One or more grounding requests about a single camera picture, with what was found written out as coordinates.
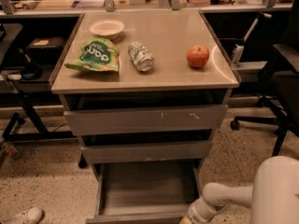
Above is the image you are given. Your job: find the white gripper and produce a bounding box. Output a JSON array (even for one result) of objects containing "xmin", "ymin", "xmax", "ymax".
[{"xmin": 179, "ymin": 197, "xmax": 229, "ymax": 224}]

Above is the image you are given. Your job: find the grey bottom drawer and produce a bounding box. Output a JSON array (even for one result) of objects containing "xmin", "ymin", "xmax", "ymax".
[{"xmin": 86, "ymin": 160, "xmax": 200, "ymax": 224}]

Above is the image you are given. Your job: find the grey drawer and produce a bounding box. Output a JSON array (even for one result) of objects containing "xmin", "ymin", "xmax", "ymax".
[
  {"xmin": 81, "ymin": 130, "xmax": 212, "ymax": 164},
  {"xmin": 64, "ymin": 92, "xmax": 227, "ymax": 135},
  {"xmin": 86, "ymin": 160, "xmax": 200, "ymax": 224}
]

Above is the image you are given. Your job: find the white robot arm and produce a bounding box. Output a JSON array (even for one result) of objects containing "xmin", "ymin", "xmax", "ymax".
[{"xmin": 179, "ymin": 156, "xmax": 299, "ymax": 224}]

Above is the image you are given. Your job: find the grey middle drawer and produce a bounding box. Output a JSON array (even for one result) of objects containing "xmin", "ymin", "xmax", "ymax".
[{"xmin": 81, "ymin": 130, "xmax": 212, "ymax": 164}]

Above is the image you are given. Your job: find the grey top drawer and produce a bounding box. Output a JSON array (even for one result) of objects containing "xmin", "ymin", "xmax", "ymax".
[{"xmin": 64, "ymin": 92, "xmax": 227, "ymax": 135}]

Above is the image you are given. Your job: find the grey drawer cabinet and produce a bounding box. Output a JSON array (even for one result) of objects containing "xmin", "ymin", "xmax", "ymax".
[{"xmin": 48, "ymin": 8, "xmax": 241, "ymax": 173}]

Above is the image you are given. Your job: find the black office chair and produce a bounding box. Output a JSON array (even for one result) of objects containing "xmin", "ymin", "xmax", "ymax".
[{"xmin": 230, "ymin": 0, "xmax": 299, "ymax": 156}]

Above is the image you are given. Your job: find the red apple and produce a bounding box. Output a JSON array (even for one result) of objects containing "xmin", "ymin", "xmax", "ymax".
[{"xmin": 187, "ymin": 45, "xmax": 209, "ymax": 68}]

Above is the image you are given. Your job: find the white sneaker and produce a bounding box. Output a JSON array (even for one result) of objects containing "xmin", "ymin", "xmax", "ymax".
[{"xmin": 0, "ymin": 207, "xmax": 44, "ymax": 224}]

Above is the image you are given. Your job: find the crushed soda can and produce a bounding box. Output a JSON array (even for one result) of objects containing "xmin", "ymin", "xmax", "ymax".
[{"xmin": 128, "ymin": 42, "xmax": 154, "ymax": 72}]

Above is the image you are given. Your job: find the green chip bag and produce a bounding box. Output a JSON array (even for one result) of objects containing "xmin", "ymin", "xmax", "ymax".
[{"xmin": 64, "ymin": 37, "xmax": 120, "ymax": 72}]

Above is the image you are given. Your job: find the white paper bowl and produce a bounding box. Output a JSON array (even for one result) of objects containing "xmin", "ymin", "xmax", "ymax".
[{"xmin": 90, "ymin": 20, "xmax": 124, "ymax": 40}]

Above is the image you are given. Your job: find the black box with label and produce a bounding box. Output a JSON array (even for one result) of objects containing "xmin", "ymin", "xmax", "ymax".
[{"xmin": 27, "ymin": 36, "xmax": 65, "ymax": 59}]

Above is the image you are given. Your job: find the white handled tool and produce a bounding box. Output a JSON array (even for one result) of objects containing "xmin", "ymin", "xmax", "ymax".
[{"xmin": 231, "ymin": 12, "xmax": 272, "ymax": 66}]

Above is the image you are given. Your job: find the black stand frame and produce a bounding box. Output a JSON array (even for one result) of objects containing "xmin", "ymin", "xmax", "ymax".
[{"xmin": 0, "ymin": 23, "xmax": 76, "ymax": 159}]

